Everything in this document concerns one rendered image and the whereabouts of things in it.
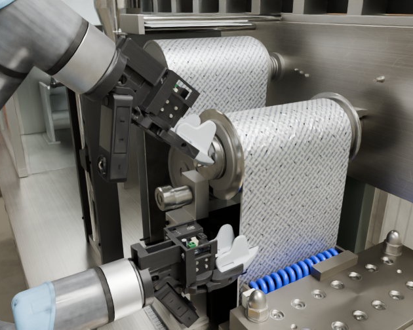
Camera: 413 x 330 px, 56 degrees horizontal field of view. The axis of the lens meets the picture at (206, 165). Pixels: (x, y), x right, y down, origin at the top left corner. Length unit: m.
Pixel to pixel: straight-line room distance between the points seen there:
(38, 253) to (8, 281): 1.55
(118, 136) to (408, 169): 0.52
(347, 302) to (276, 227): 0.16
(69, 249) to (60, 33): 0.72
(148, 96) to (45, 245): 0.69
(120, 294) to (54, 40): 0.31
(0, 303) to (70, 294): 1.96
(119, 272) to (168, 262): 0.07
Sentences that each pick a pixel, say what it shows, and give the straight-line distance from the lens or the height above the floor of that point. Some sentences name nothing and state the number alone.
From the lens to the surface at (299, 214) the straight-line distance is 0.71.
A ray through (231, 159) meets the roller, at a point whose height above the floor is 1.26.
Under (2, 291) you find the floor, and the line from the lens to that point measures 2.56.
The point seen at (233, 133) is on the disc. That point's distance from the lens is 0.57.
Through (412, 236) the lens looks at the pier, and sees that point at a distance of 2.42.
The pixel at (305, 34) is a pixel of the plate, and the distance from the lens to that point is 0.92.
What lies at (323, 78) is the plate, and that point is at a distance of 0.88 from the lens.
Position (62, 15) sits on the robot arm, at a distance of 0.45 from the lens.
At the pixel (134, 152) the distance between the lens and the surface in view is 1.32.
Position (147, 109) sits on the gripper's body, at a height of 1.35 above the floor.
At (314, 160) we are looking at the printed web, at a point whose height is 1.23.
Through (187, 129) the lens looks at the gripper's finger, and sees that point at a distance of 0.53.
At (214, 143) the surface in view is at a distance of 0.59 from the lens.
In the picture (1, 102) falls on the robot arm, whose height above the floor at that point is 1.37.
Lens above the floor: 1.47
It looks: 22 degrees down
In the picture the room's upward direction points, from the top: straight up
